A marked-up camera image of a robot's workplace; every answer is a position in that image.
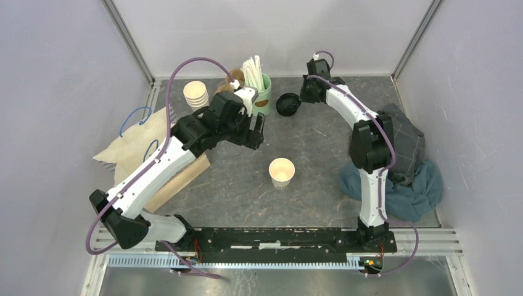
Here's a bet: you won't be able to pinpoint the teal blue cloth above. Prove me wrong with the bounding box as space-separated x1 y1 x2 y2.
337 160 443 222

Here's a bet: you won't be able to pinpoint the checkered paper takeout bag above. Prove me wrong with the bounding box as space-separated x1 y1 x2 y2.
93 105 212 214

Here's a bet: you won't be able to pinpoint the brown cardboard cup carrier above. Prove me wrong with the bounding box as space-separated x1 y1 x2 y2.
215 68 245 94

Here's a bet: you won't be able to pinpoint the black spare cup lid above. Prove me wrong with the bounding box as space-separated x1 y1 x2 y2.
276 92 301 117

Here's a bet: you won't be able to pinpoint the green straw holder cup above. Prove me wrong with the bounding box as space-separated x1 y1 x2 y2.
252 73 273 115

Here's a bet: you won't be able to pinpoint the white paper coffee cup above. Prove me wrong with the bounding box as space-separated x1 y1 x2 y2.
268 158 295 189

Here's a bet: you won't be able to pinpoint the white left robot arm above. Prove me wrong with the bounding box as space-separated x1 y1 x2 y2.
89 86 265 252

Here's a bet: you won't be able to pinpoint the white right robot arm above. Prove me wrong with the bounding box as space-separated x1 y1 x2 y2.
299 58 395 252

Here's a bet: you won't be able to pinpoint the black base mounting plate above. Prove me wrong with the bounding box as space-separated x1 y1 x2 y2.
170 227 398 263

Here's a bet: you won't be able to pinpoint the white paper-wrapped straws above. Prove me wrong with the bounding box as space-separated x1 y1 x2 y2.
241 55 266 92

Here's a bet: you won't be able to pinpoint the stack of white paper cups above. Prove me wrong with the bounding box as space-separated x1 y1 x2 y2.
183 81 209 111

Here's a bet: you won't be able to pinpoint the grey checked cloth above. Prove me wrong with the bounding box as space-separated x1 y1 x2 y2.
379 103 426 187

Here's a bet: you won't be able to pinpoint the aluminium frame rail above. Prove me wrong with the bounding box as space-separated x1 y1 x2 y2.
80 227 201 296

